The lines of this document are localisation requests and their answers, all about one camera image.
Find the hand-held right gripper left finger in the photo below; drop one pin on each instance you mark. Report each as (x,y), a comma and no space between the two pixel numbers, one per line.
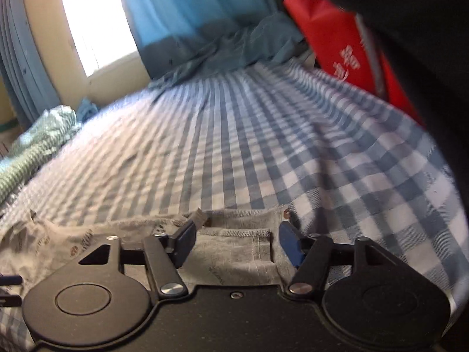
(185,244)

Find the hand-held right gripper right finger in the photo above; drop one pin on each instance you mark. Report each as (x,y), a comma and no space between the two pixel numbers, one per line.
(291,244)

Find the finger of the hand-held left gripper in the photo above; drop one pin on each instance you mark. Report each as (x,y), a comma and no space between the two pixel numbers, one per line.
(10,300)
(11,280)

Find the grey printed pants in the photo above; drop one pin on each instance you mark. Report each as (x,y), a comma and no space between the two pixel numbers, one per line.
(234,249)

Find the blue checkered bed sheet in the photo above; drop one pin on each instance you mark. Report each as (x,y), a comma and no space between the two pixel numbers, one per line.
(220,135)

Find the green checkered quilt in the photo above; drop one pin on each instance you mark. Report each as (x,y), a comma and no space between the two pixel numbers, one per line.
(33,150)

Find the small blue cloth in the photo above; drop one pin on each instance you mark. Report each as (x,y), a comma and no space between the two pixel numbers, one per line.
(86,109)

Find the red bag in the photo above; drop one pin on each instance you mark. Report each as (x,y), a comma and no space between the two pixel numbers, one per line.
(340,51)

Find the blue star curtain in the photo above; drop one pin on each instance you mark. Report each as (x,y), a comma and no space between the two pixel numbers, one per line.
(190,14)

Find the blue pleated curtain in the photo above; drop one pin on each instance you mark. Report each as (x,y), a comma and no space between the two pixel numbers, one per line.
(25,51)

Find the window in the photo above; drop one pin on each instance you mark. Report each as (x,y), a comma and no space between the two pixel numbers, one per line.
(95,18)

